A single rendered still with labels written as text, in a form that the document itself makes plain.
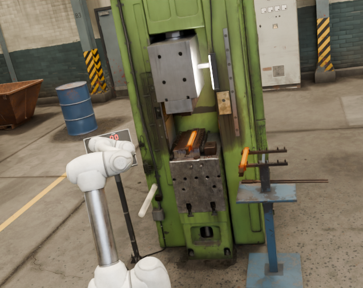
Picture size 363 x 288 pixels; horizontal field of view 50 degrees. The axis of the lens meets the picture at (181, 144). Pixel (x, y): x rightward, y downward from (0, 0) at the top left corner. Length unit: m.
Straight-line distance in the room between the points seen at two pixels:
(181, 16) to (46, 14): 7.76
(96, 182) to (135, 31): 1.35
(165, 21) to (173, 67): 0.33
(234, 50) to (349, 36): 5.94
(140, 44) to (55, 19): 7.45
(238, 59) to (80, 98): 4.80
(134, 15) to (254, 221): 1.87
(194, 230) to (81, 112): 4.53
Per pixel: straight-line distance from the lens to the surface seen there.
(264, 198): 2.66
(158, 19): 2.86
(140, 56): 2.92
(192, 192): 2.99
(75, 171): 1.92
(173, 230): 3.44
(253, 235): 3.39
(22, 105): 9.09
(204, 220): 3.10
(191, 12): 2.82
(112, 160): 1.87
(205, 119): 3.30
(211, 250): 3.27
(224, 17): 2.79
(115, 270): 1.97
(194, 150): 2.89
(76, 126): 7.36
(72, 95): 7.22
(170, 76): 2.75
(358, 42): 8.64
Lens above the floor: 2.03
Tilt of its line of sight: 20 degrees down
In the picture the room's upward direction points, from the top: 10 degrees counter-clockwise
